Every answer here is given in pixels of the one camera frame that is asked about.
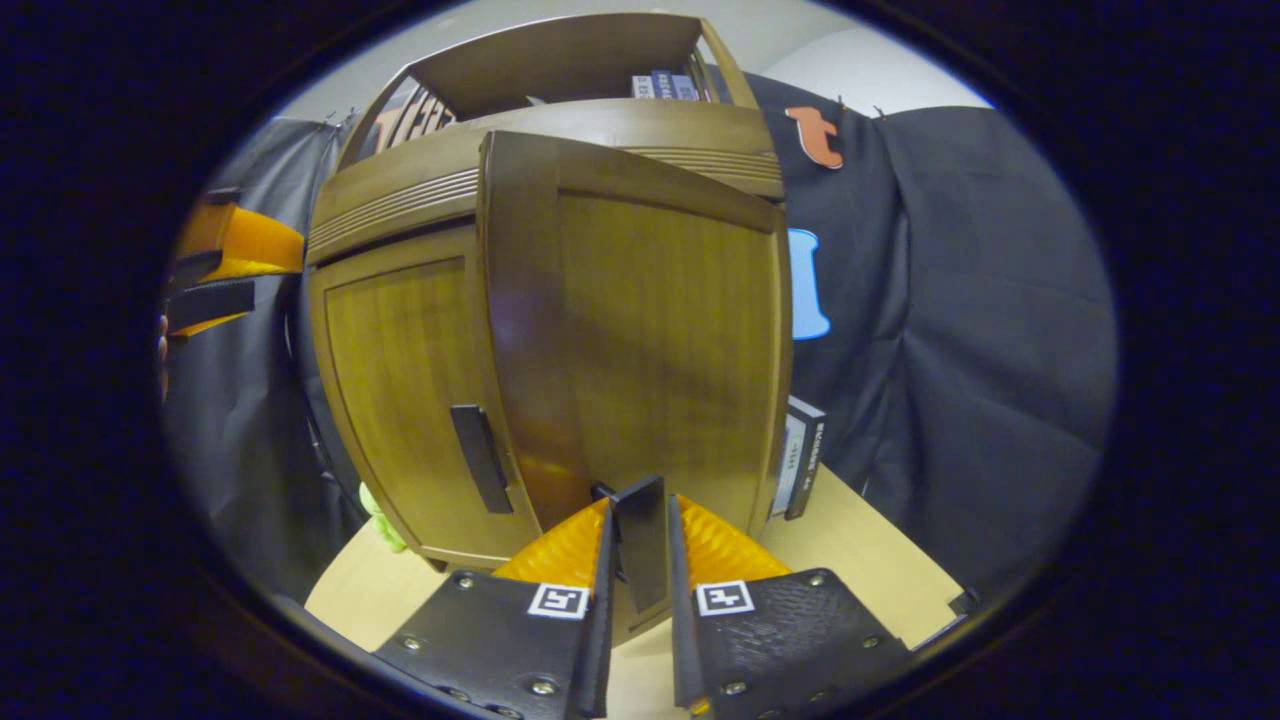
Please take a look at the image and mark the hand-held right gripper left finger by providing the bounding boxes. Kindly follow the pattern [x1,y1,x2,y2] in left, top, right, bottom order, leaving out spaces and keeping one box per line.
[372,500,616,720]

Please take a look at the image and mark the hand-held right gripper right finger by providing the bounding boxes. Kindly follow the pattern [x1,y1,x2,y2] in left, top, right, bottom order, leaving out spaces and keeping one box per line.
[668,495,913,719]

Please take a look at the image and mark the wooden cabinet door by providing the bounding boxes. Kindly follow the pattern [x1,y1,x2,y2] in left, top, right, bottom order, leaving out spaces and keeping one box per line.
[480,130,794,641]
[308,225,541,561]

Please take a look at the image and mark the wooden double-door shoe cabinet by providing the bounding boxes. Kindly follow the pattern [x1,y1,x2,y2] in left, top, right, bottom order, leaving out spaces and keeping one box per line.
[305,12,796,641]

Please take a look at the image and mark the wooden cabinet drawer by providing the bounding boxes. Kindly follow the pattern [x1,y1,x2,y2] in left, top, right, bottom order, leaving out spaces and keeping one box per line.
[305,100,786,266]

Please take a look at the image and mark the small green object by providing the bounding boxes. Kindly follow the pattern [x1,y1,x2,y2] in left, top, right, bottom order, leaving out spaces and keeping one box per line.
[358,482,409,553]

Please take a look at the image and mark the black and white box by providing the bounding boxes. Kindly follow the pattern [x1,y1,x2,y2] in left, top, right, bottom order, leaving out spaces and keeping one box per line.
[770,395,829,521]

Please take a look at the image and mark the black backdrop cloth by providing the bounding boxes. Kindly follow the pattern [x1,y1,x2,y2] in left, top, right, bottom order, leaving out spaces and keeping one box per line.
[165,70,1119,601]

